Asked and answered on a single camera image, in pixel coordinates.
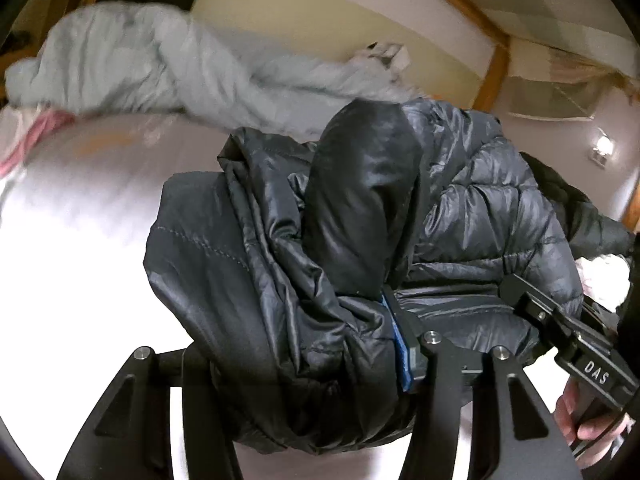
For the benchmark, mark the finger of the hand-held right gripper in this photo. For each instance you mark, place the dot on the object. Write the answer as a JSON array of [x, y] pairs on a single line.
[[535, 307]]

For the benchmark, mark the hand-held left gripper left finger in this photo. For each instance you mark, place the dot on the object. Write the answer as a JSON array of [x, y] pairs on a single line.
[[197, 385]]

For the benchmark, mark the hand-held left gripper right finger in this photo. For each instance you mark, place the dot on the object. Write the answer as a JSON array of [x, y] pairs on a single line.
[[401, 355]]

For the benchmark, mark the black puffer jacket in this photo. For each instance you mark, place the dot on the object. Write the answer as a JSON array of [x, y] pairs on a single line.
[[350, 240]]

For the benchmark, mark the person's right hand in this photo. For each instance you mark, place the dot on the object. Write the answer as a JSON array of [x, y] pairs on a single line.
[[567, 410]]

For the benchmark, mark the white and pink bedding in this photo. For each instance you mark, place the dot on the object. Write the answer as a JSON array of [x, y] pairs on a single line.
[[605, 280]]

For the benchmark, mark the dark grey-green down coat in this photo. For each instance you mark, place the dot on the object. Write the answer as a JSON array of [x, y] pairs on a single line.
[[585, 210]]

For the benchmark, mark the white bed sheet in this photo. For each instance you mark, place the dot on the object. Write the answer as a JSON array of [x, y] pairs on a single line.
[[90, 240]]

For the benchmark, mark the checkered tied curtain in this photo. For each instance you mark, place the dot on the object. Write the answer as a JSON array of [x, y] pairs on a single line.
[[560, 90]]

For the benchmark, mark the pale lilac crumpled cloth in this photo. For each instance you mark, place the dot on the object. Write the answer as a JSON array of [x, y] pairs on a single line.
[[382, 55]]

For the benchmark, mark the pink and white cloth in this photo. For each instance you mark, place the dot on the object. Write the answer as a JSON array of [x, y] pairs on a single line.
[[35, 135]]

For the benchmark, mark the light blue-grey duvet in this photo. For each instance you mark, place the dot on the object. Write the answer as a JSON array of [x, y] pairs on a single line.
[[150, 55]]

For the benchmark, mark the white wall socket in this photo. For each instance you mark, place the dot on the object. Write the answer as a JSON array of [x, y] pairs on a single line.
[[600, 159]]

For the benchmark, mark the wooden bed frame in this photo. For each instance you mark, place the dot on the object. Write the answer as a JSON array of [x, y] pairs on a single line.
[[492, 60]]

